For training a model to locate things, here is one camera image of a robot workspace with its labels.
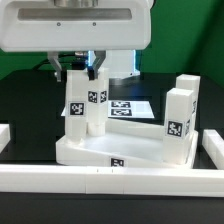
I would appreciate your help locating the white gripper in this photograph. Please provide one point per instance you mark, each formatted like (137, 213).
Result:
(43, 26)

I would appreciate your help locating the white desk tabletop tray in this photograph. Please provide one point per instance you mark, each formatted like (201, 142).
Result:
(125, 144)

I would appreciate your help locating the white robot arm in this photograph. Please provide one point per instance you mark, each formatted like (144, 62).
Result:
(120, 63)

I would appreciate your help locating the white marker sheet with tags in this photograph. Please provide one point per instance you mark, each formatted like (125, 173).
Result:
(116, 109)

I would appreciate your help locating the white left fence block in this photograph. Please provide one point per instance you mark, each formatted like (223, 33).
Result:
(4, 136)

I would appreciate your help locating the white fence block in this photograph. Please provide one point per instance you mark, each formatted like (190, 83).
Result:
(214, 146)
(4, 136)

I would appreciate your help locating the white front fence bar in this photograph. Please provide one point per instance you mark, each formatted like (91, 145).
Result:
(108, 180)

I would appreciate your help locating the white right fence block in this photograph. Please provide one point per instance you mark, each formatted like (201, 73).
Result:
(214, 146)

